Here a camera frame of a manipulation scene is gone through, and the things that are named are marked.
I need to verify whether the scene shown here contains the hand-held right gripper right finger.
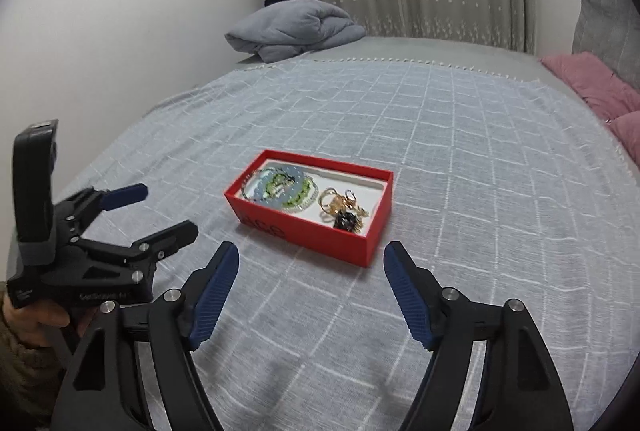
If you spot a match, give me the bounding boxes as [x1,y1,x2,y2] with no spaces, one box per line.
[383,241,576,431]

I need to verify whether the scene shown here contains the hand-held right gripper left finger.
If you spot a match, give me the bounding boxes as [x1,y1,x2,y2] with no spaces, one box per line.
[50,241,240,431]

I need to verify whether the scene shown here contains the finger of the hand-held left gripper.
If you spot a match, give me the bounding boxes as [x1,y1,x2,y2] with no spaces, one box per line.
[74,219,200,273]
[54,183,150,238]

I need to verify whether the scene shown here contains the silver chain bracelet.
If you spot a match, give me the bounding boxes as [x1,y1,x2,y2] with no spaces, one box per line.
[241,170,262,201]

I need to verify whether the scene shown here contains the light blue bead bracelet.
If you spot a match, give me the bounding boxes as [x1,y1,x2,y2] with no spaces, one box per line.
[248,165,307,203]

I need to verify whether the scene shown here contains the red jewelry box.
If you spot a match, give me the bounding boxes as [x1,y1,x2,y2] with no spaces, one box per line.
[224,150,394,268]

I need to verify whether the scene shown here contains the gold earrings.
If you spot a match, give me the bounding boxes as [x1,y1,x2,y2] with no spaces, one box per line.
[317,187,371,225]

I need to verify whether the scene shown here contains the green bead bracelet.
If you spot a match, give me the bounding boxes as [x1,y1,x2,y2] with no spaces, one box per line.
[260,174,319,212]

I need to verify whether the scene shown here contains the person's left forearm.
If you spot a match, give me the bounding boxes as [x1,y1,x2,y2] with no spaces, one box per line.
[0,321,76,428]

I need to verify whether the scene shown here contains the person's left hand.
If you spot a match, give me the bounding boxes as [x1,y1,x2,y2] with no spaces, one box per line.
[0,296,101,343]

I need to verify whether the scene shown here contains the black ornament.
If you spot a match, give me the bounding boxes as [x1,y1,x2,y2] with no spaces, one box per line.
[333,211,362,232]

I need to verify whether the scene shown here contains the grey checked blanket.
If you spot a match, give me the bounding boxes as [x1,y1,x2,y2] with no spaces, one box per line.
[7,56,640,431]

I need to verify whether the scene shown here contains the folded grey quilt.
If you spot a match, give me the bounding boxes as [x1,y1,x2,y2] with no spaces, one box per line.
[224,0,367,64]

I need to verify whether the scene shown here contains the grey bed sheet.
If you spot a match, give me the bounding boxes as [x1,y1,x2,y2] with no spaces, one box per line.
[235,36,576,79]

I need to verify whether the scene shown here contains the pink pillow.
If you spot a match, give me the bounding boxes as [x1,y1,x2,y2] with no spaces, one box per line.
[609,111,640,163]
[540,52,640,122]

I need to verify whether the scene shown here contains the grey quilted pillow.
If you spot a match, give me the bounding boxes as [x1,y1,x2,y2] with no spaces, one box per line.
[571,0,640,92]

